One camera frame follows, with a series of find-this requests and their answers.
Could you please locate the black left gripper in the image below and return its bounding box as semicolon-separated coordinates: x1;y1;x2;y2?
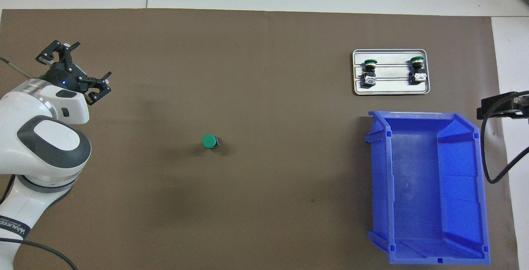
36;41;112;105

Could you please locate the grey metal tray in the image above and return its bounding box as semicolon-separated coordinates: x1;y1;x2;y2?
353;49;431;96

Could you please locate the green push button switch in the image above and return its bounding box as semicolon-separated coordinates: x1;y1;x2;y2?
408;56;427;85
202;134;221;151
360;58;377;88

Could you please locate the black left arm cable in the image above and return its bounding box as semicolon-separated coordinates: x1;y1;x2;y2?
0;57;79;270

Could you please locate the blue plastic storage bin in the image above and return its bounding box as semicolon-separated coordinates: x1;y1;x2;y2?
365;111;491;265

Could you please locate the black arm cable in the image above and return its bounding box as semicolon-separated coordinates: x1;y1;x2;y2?
481;91;529;184
0;57;79;270

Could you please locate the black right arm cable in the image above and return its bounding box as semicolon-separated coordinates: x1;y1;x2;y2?
481;91;529;184

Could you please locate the brown table mat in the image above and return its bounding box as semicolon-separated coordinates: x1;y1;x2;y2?
0;9;519;270

